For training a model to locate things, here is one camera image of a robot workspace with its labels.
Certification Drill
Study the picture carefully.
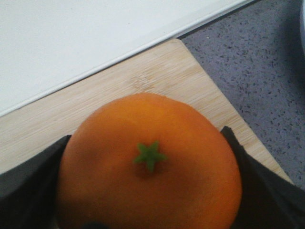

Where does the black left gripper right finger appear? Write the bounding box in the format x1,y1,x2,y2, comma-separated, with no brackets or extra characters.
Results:
221,126,305,229

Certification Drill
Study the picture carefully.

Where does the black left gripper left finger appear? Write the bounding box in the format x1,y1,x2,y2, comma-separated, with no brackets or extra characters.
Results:
0,135,70,229

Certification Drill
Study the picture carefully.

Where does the orange mandarin fruit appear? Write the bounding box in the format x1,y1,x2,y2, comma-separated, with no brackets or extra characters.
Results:
56,93,242,229

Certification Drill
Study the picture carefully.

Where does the light blue plate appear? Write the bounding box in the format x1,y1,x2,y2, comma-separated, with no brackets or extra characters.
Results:
299,0,305,54

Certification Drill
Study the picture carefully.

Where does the white rectangular tray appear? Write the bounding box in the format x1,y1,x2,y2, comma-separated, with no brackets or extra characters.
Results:
0,0,246,115

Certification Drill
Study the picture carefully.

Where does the wooden cutting board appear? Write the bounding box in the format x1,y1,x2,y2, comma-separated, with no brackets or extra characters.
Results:
0,39,289,180

